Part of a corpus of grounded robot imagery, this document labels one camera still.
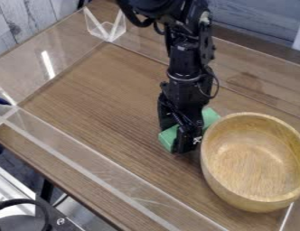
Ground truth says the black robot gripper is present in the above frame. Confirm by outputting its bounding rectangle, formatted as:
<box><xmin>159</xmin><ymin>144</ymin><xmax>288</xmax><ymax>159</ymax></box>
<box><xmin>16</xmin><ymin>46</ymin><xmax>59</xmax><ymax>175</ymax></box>
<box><xmin>157</xmin><ymin>70</ymin><xmax>216</xmax><ymax>153</ymax></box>

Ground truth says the green rectangular block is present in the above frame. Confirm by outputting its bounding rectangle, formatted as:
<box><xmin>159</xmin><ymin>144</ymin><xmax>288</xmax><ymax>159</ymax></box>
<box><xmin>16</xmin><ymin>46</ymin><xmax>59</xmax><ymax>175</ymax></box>
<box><xmin>158</xmin><ymin>107</ymin><xmax>220</xmax><ymax>153</ymax></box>

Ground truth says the light wooden bowl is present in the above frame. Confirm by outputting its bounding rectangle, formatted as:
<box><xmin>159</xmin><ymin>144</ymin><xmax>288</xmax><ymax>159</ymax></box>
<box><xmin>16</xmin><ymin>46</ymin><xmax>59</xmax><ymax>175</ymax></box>
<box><xmin>201</xmin><ymin>112</ymin><xmax>300</xmax><ymax>213</ymax></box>

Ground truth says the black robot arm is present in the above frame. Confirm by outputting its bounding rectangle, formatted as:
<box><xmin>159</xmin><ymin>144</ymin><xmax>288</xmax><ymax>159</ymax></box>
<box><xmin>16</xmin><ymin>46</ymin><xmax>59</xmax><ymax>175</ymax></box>
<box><xmin>117</xmin><ymin>0</ymin><xmax>220</xmax><ymax>153</ymax></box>

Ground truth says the black table leg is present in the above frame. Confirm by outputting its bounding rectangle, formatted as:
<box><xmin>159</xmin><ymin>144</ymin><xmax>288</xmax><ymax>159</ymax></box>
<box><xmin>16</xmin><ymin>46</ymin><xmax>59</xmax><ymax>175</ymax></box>
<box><xmin>40</xmin><ymin>180</ymin><xmax>55</xmax><ymax>202</ymax></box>

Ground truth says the blue object at left edge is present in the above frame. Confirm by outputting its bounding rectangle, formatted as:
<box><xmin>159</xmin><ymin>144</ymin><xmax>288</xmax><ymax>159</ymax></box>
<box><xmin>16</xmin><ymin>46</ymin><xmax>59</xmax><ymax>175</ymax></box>
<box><xmin>0</xmin><ymin>98</ymin><xmax>11</xmax><ymax>105</ymax></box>

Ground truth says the clear acrylic corner bracket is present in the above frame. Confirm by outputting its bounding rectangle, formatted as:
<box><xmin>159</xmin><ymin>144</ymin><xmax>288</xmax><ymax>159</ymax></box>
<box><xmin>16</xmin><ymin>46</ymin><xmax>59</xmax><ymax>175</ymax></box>
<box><xmin>83</xmin><ymin>7</ymin><xmax>126</xmax><ymax>42</ymax></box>

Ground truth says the black metal bracket with screw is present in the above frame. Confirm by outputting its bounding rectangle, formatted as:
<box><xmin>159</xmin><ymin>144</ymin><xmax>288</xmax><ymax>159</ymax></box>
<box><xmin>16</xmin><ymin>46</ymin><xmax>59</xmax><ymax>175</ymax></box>
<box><xmin>47</xmin><ymin>206</ymin><xmax>85</xmax><ymax>231</ymax></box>

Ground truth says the black cable loop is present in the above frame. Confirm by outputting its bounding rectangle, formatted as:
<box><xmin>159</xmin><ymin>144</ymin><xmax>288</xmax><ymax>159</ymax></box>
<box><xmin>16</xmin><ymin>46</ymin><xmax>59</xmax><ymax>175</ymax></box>
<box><xmin>0</xmin><ymin>198</ymin><xmax>54</xmax><ymax>231</ymax></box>

